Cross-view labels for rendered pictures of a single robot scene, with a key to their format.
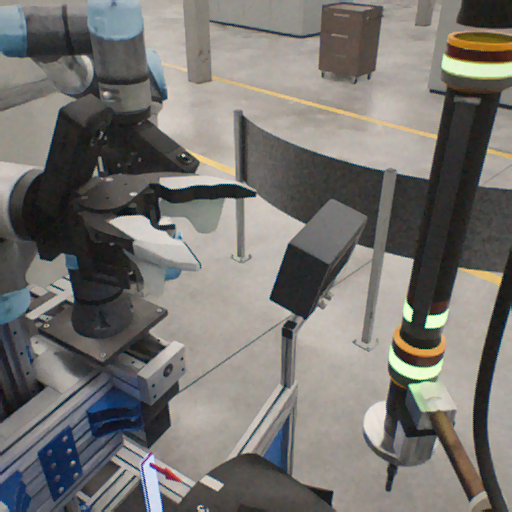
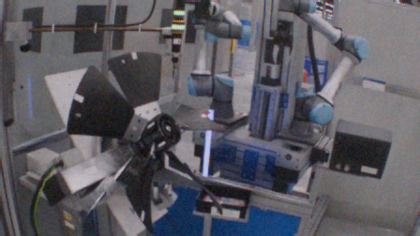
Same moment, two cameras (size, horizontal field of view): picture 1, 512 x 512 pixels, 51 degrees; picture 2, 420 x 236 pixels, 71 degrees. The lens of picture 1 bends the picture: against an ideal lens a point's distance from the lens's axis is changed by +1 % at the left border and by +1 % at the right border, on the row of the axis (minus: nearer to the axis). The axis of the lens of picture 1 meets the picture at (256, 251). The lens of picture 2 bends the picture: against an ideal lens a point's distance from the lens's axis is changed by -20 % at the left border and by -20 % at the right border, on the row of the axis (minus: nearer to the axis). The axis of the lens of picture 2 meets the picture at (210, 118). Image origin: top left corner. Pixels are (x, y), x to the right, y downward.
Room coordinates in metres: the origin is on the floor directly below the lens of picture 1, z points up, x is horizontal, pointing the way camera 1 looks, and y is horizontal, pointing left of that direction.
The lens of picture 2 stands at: (0.38, -1.40, 1.59)
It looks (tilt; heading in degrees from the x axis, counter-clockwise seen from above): 16 degrees down; 85
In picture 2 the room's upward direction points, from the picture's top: 5 degrees clockwise
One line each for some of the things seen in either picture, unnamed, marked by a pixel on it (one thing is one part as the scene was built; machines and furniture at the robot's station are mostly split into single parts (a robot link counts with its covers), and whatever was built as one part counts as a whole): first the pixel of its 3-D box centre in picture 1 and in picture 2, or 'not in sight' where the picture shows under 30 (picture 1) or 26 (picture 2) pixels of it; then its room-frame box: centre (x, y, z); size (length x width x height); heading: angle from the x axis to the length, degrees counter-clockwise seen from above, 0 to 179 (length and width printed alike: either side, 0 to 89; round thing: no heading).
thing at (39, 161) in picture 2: not in sight; (43, 166); (-0.25, -0.02, 0.92); 0.17 x 0.16 x 0.11; 151
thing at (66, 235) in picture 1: (92, 222); (204, 9); (0.44, 0.16, 1.64); 0.12 x 0.08 x 0.09; 71
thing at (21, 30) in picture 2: not in sight; (18, 31); (-0.28, -0.20, 1.54); 0.10 x 0.07 x 0.09; 6
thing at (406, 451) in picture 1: (410, 409); (173, 41); (0.34, -0.14, 1.50); 0.09 x 0.07 x 0.10; 6
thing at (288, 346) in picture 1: (288, 355); (316, 183); (0.98, -0.08, 0.96); 0.03 x 0.03 x 0.20; 61
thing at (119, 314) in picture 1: (101, 302); (302, 125); (1.03, 0.38, 1.09); 0.15 x 0.15 x 0.10
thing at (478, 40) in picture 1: (479, 62); not in sight; (0.35, -0.14, 1.80); 0.04 x 0.04 x 0.03
